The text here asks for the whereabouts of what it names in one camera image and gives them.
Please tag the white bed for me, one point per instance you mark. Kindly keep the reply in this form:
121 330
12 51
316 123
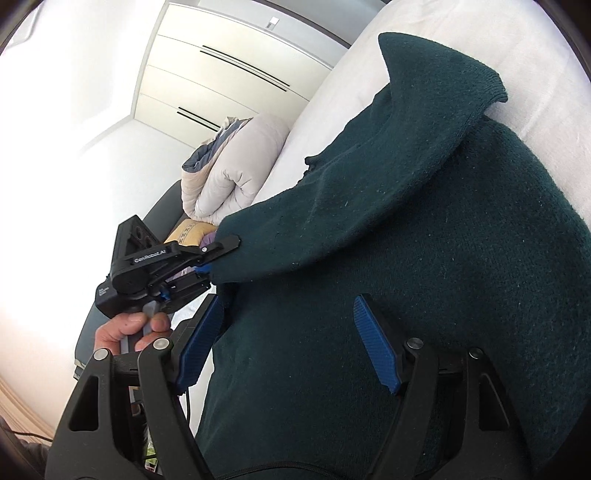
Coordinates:
531 60

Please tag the person's left hand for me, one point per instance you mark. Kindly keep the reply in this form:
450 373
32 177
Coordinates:
113 333

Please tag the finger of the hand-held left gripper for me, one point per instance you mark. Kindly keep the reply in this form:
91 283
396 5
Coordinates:
201 269
210 248

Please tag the folded beige duvet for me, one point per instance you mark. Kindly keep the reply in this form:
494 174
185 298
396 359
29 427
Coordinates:
231 175

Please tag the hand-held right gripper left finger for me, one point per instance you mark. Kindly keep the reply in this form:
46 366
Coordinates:
199 341

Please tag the purple patterned cushion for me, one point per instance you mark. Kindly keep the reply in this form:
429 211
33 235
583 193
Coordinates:
208 239

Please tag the dark green knit sweater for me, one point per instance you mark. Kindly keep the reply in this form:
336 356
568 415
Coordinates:
378 230

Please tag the cream wardrobe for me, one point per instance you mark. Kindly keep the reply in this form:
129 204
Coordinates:
221 69

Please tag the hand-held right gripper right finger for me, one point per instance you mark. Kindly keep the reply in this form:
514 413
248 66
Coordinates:
373 341

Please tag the dark grey upholstered headboard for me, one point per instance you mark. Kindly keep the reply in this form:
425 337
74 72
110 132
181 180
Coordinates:
159 212

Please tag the yellow patterned cushion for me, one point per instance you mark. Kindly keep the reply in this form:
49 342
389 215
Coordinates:
187 233

